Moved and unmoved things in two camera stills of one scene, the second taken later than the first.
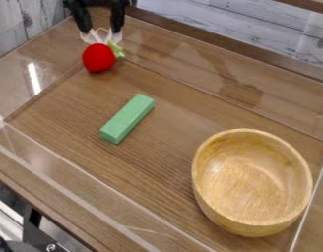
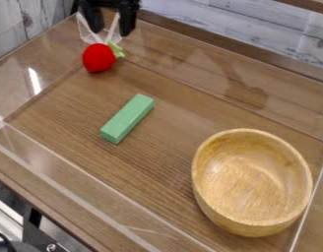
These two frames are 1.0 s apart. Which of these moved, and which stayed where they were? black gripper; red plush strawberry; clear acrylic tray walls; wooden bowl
Moved: black gripper
Stayed: wooden bowl; clear acrylic tray walls; red plush strawberry
